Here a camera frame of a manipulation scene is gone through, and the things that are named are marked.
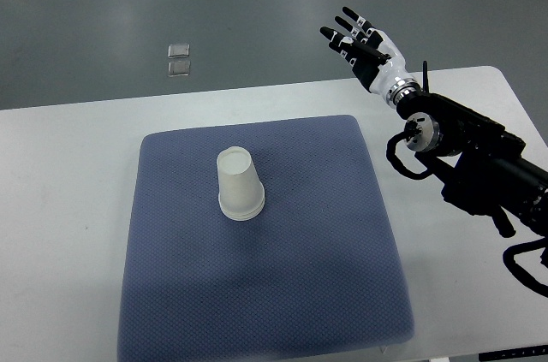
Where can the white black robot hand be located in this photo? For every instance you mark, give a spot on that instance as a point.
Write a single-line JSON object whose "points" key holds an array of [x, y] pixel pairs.
{"points": [[374, 59]]}

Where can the white paper cup on cushion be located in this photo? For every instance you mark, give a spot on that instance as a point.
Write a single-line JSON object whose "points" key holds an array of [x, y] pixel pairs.
{"points": [[242, 216]]}

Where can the black table edge label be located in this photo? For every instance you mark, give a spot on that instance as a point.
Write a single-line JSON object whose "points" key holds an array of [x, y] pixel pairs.
{"points": [[514, 353]]}

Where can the blue grey fabric cushion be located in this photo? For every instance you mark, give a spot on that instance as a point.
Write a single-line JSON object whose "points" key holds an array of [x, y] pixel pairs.
{"points": [[316, 271]]}

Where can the upper metal floor plate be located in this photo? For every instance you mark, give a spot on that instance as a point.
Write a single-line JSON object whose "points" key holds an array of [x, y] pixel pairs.
{"points": [[178, 50]]}

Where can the white paper cup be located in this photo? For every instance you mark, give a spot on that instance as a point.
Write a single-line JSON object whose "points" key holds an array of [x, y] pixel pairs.
{"points": [[242, 216], [239, 187]]}

